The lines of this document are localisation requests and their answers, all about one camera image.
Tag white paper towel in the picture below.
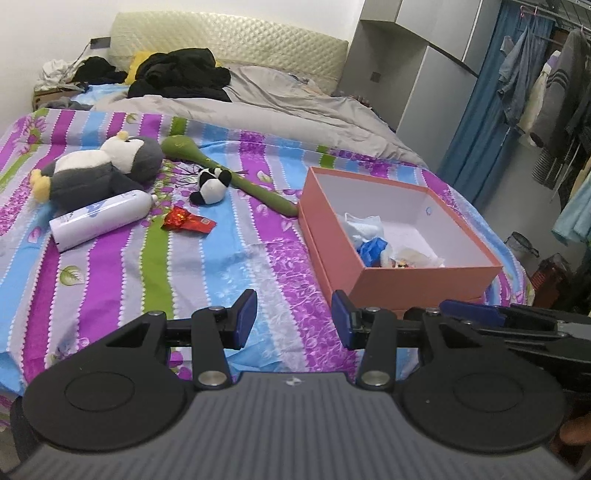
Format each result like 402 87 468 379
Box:
391 248 445 269

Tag blue tissue pack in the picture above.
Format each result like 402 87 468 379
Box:
356 237 393 268

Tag light blue face mask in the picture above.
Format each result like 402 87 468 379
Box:
342 213 384 249

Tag red foil wrapper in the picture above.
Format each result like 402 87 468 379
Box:
161 206 216 235

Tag small panda plush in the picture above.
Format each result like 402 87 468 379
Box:
189 167 232 206

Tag person's right hand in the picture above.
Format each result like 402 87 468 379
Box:
559 414 591 446

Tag small trash bin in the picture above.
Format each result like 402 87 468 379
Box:
505 231 540 266

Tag orange cardboard box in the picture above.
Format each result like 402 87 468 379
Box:
298 167 502 313

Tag striped floral bed sheet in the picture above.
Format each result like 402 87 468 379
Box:
1 109 534 402

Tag blue curtain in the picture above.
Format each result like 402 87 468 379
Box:
438 1 554 211

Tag white spray bottle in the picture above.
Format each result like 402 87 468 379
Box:
49 190 155 253

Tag green massage stick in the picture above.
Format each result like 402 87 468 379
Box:
160 134 301 219

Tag grey white penguin plush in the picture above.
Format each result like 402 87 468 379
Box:
29 131 164 213

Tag hanging clothes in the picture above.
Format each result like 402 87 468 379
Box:
498 19 590 244

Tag grey duvet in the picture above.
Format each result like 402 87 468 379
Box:
93 65 426 167

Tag black clothes pile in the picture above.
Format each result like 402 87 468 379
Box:
127 48 231 102

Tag grey wardrobe cabinet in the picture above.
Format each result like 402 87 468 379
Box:
338 0 505 135

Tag cream quilted headboard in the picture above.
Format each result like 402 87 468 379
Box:
107 11 349 94

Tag yellow pillow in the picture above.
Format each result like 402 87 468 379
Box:
124 50 154 85

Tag brown nightstand box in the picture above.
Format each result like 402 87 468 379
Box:
32 89 80 111

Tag white clothes on nightstand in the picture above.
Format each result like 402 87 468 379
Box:
34 59 83 92

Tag black clothes by wall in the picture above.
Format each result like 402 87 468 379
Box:
72 56 127 85

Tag wall socket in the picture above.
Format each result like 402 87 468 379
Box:
89 36 111 50

